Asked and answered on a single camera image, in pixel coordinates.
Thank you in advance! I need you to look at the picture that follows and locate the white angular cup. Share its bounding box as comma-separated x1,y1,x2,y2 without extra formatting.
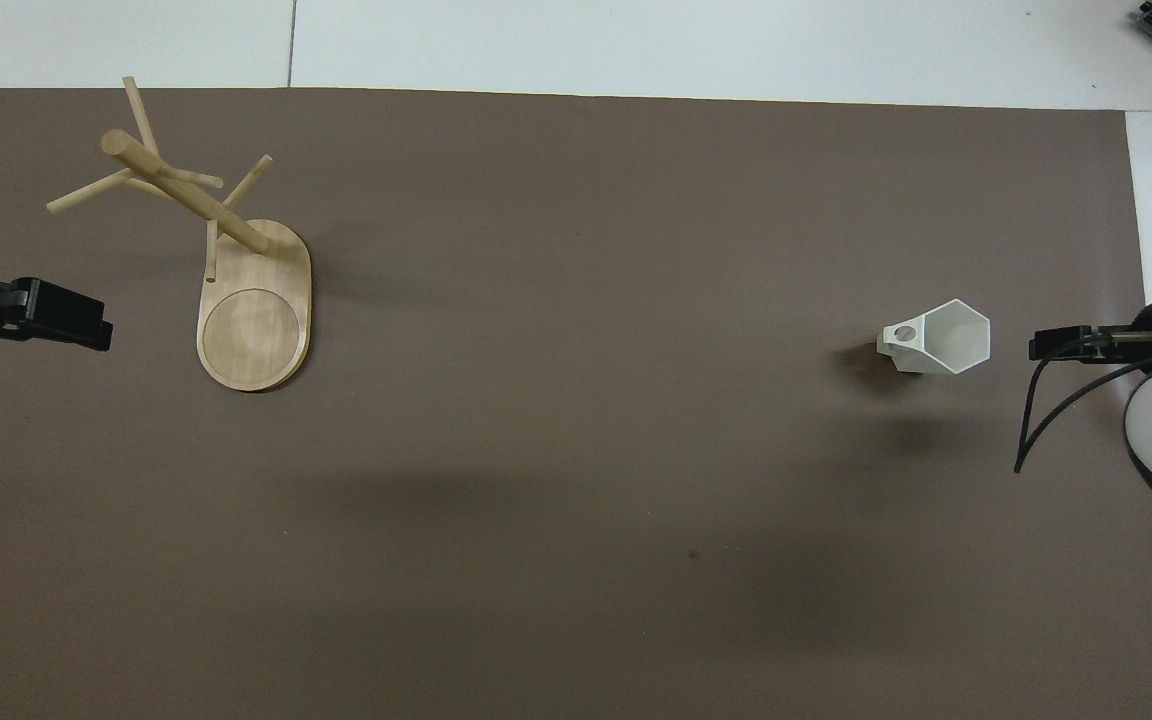
876,298,993,377

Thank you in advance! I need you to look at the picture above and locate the wooden cup rack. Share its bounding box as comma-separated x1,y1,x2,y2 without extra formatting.
45,76,313,394

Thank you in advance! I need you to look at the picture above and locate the black cable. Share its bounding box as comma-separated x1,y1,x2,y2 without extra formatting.
1013,338,1152,475

